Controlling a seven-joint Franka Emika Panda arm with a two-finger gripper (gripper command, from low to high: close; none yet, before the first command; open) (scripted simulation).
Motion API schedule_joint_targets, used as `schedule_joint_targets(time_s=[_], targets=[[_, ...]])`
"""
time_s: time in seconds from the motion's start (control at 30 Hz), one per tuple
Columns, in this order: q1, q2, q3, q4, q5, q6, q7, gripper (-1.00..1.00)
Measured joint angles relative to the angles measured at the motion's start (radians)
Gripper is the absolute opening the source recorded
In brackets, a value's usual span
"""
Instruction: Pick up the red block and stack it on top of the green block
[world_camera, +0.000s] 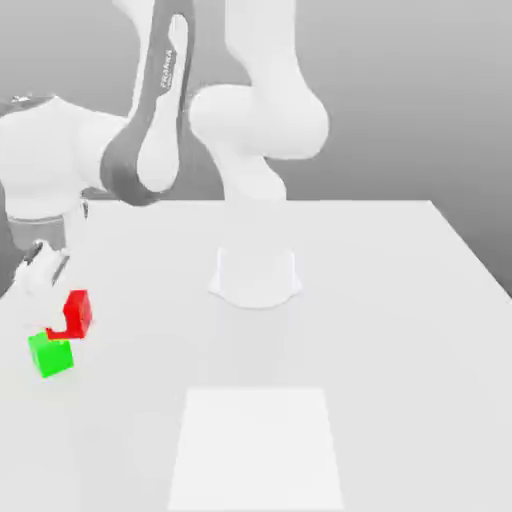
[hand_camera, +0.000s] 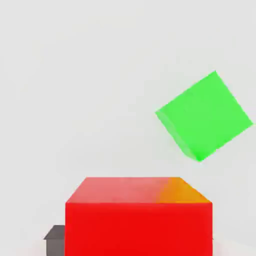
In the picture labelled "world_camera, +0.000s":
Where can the small red cube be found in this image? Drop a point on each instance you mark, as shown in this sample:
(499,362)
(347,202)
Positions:
(79,312)

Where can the small green cube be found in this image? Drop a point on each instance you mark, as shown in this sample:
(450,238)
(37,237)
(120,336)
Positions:
(52,356)

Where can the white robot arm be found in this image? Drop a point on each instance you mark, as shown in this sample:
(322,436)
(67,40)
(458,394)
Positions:
(256,128)

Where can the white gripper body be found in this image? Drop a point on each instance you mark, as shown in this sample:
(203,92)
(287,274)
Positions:
(42,276)

